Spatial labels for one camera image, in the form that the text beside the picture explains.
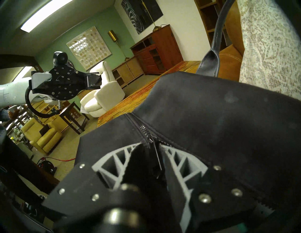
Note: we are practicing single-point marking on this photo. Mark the black zipper handbag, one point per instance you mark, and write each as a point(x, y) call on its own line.
point(211, 117)

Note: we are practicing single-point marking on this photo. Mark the dark zebra wall painting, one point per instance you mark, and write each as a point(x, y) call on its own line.
point(141, 14)

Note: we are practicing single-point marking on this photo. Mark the cream patterned cushion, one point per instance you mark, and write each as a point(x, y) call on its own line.
point(270, 47)

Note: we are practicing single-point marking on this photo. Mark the tan leather armchair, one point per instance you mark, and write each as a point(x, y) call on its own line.
point(230, 61)

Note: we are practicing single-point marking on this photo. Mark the dark wood end table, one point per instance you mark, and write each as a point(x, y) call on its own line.
point(70, 110)

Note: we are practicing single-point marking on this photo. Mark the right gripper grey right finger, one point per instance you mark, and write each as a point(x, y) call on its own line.
point(211, 195)

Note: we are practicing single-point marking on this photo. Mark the white dotted square wall art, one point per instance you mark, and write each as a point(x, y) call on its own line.
point(89, 48)

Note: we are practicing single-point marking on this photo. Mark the asymmetric wooden bookshelf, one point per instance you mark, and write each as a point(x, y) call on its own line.
point(209, 21)

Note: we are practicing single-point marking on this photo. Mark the fluorescent ceiling light panel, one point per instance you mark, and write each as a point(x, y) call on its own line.
point(44, 15)

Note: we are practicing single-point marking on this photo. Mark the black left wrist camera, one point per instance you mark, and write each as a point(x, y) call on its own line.
point(60, 58)

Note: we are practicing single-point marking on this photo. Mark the long rosewood coffee table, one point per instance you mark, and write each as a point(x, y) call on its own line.
point(141, 94)

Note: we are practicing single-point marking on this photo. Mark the cream leather recliner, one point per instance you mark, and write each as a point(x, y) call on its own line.
point(105, 96)

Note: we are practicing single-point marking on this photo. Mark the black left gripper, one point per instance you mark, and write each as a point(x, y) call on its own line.
point(64, 83)

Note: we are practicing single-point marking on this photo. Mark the yellow fabric armchair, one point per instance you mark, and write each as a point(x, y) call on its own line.
point(44, 138)

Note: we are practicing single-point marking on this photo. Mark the dark red wood sideboard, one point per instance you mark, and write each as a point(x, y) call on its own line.
point(164, 51)

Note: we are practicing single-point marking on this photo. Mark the light wood low cabinet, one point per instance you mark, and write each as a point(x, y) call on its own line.
point(128, 70)

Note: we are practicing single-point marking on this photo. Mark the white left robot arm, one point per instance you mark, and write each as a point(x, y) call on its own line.
point(9, 94)

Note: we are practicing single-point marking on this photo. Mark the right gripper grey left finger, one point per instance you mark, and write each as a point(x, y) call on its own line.
point(94, 185)

